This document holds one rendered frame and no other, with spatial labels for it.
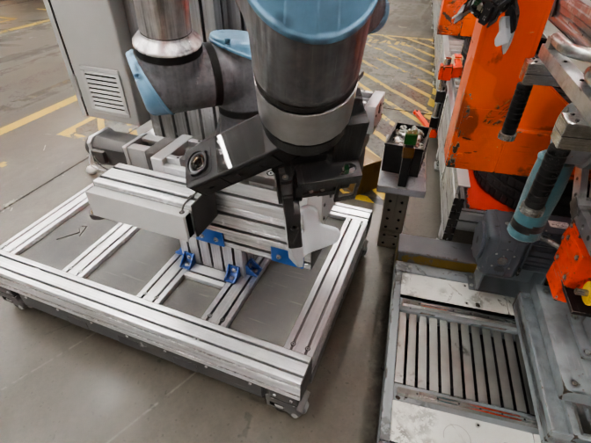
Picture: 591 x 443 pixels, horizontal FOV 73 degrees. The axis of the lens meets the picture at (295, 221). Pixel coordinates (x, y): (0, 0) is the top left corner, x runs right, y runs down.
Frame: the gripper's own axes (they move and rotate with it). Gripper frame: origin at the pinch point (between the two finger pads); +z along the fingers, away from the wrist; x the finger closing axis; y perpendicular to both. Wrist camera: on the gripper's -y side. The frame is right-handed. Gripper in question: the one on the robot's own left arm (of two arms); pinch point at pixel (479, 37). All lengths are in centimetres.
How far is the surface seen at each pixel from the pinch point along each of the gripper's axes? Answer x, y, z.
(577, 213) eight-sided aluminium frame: 46, 5, 23
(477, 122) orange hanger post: 8.2, -7.2, 31.3
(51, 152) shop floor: -186, 114, 134
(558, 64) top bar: 20.6, 6.3, -9.4
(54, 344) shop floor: -42, 144, 73
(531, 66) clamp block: 14.8, 1.1, -1.6
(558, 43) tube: 17.1, 1.0, -9.3
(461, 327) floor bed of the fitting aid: 50, 30, 74
